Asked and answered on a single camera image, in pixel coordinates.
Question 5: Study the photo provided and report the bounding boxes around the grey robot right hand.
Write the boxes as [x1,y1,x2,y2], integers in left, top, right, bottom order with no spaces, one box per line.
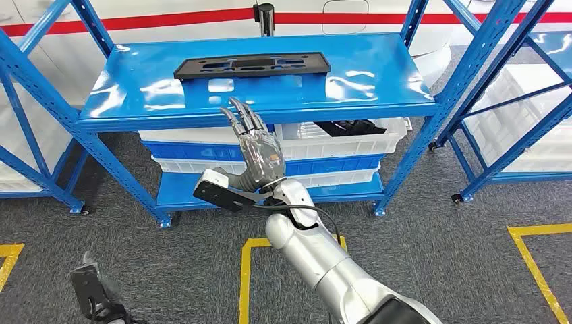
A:
[218,97,287,192]

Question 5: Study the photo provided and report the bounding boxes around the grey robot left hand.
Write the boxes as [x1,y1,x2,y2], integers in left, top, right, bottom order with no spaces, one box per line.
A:
[82,251,135,324]

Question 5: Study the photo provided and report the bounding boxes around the black plastic panel part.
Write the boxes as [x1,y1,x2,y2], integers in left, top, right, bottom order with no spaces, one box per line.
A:
[173,52,332,82]

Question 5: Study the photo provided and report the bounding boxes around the blue metal shelf rack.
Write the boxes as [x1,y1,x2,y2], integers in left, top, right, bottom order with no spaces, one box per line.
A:
[0,0,529,230]
[0,62,90,217]
[428,0,572,205]

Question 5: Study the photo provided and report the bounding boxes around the blue plastic crate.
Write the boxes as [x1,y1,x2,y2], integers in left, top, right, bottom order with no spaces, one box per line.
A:
[141,140,246,163]
[282,153,387,178]

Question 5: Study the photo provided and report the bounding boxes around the white car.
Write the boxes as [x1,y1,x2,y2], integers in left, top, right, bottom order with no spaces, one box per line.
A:
[0,0,455,108]

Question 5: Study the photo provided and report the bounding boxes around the yellow floor tape square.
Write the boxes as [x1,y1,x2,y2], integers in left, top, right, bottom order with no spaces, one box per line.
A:
[507,223,572,324]

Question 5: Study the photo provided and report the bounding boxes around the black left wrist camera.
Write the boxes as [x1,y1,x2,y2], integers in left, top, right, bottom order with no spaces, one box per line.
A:
[70,265,108,314]

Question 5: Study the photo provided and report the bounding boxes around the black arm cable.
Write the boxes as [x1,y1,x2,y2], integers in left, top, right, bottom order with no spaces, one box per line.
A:
[251,202,344,248]

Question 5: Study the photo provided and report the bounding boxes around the black chrome stanchion post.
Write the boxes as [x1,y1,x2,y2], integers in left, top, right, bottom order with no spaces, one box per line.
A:
[252,2,276,38]

